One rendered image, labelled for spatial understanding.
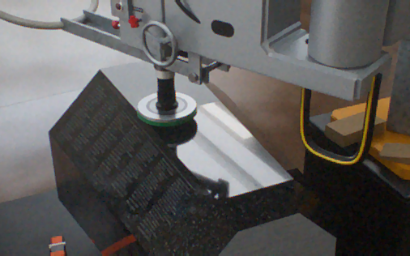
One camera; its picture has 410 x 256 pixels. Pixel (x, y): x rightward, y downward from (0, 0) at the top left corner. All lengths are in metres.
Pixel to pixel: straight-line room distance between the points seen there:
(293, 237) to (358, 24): 0.70
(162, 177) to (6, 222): 1.40
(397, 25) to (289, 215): 0.62
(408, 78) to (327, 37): 0.75
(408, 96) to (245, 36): 0.80
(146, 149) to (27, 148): 1.80
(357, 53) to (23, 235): 2.04
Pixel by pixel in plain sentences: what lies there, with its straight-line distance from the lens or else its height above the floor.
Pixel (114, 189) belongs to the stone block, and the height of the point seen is 0.69.
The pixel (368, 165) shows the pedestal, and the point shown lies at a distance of 2.33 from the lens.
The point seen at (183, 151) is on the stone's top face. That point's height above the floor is 0.87.
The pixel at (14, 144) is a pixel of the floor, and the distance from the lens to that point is 4.00.
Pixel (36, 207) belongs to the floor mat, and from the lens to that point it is 3.39.
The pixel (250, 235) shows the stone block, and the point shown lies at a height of 0.78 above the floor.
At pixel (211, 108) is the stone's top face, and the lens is 2.36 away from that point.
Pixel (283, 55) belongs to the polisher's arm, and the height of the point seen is 1.29.
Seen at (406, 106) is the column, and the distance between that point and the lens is 2.41.
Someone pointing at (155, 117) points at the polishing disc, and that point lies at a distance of 2.19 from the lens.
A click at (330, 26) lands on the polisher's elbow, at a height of 1.40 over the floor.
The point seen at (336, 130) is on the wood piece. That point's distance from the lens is 2.34.
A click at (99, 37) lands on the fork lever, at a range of 2.31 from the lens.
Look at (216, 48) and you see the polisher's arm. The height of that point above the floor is 1.26.
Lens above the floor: 1.99
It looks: 30 degrees down
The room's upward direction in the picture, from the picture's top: 1 degrees counter-clockwise
